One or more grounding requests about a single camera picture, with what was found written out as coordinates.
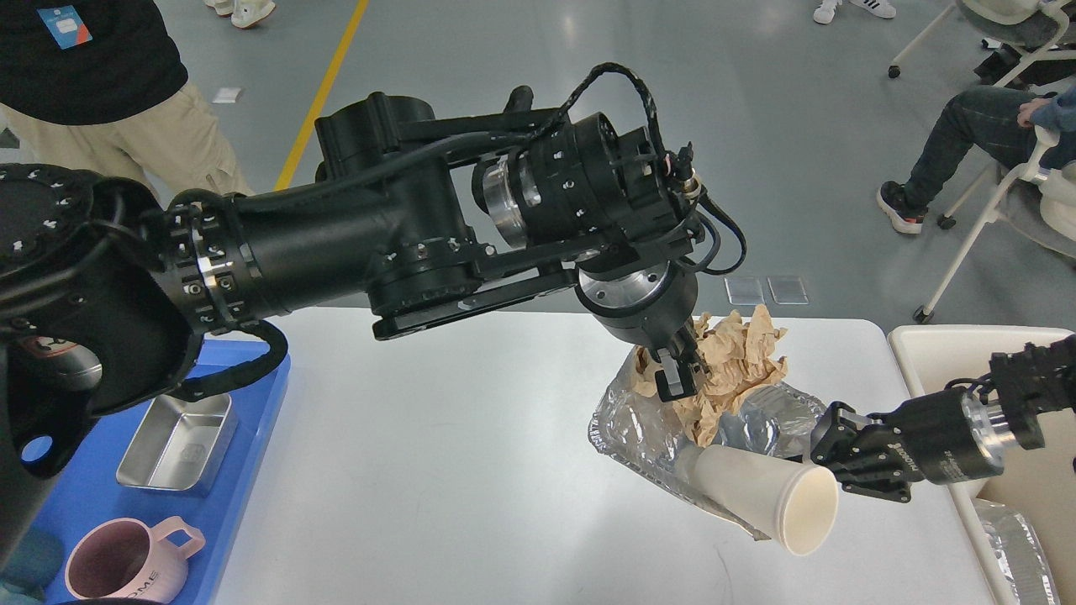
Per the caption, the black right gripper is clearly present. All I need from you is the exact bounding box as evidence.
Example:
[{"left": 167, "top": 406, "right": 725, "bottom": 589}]
[{"left": 810, "top": 391, "right": 1018, "bottom": 504}]

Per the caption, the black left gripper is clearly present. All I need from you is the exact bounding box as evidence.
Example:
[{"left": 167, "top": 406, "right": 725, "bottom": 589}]
[{"left": 576, "top": 263, "right": 703, "bottom": 402}]

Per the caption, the aluminium foil tray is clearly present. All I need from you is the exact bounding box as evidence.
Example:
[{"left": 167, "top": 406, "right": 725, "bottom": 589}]
[{"left": 587, "top": 354, "right": 825, "bottom": 540}]

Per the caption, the brown paper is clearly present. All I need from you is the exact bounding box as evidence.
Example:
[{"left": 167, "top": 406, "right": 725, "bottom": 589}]
[{"left": 673, "top": 305, "right": 788, "bottom": 448}]

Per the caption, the white paper cup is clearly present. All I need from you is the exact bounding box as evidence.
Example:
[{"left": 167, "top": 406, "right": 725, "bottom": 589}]
[{"left": 689, "top": 445, "right": 839, "bottom": 555}]

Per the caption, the small steel tray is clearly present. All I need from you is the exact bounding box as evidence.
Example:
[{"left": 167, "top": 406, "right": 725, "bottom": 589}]
[{"left": 115, "top": 393, "right": 239, "bottom": 497}]

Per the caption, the pink mug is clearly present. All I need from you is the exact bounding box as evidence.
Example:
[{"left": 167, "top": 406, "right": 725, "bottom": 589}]
[{"left": 63, "top": 516, "right": 207, "bottom": 604}]

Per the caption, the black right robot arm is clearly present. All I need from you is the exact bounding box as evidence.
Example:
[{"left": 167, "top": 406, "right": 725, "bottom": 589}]
[{"left": 810, "top": 337, "right": 1073, "bottom": 502}]

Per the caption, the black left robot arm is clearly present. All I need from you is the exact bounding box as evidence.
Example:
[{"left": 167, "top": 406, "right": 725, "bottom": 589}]
[{"left": 1, "top": 64, "right": 746, "bottom": 560}]

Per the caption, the floor socket plate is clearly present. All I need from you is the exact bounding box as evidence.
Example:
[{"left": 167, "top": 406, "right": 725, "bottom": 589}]
[{"left": 724, "top": 276, "right": 810, "bottom": 306}]

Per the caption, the beige plastic bin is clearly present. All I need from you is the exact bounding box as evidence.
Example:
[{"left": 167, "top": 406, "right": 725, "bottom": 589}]
[{"left": 889, "top": 325, "right": 1075, "bottom": 604}]

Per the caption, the foil trash in bin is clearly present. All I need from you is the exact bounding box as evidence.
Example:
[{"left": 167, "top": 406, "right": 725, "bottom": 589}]
[{"left": 973, "top": 498, "right": 1059, "bottom": 604}]

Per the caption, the seated person in blue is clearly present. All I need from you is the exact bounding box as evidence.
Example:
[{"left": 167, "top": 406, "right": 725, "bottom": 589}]
[{"left": 876, "top": 85, "right": 1075, "bottom": 236}]

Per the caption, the white chair leg right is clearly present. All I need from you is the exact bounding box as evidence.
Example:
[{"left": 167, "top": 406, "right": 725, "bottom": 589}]
[{"left": 912, "top": 126, "right": 1075, "bottom": 324}]

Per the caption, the passer-by with striped sneakers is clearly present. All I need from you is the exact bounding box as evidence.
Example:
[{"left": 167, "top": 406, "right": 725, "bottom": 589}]
[{"left": 811, "top": 0, "right": 897, "bottom": 26}]

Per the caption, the white office chair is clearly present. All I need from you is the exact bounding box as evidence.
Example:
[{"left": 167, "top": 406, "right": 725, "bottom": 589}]
[{"left": 887, "top": 1, "right": 1075, "bottom": 87}]

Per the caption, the passer-by in grey trousers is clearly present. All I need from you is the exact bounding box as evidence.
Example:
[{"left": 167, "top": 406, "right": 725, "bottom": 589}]
[{"left": 203, "top": 0, "right": 277, "bottom": 29}]

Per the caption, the blue plastic tray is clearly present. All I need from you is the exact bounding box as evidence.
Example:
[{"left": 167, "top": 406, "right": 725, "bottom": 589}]
[{"left": 32, "top": 357, "right": 291, "bottom": 604}]

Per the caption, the person in beige trousers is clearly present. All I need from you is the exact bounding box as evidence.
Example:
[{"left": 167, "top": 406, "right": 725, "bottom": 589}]
[{"left": 1, "top": 1, "right": 252, "bottom": 195}]

